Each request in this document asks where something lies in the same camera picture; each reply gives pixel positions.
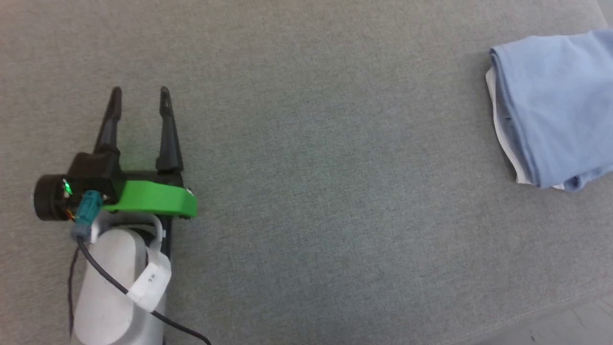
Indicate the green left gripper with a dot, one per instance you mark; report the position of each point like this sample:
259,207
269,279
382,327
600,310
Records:
153,199

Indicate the light blue garment white lining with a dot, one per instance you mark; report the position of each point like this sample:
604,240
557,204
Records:
555,105

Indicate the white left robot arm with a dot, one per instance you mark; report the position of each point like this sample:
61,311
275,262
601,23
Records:
112,287

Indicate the grey fabric sofa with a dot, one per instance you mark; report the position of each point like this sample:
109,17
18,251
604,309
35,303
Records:
335,191

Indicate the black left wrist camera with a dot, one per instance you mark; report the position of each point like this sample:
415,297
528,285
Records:
93,167

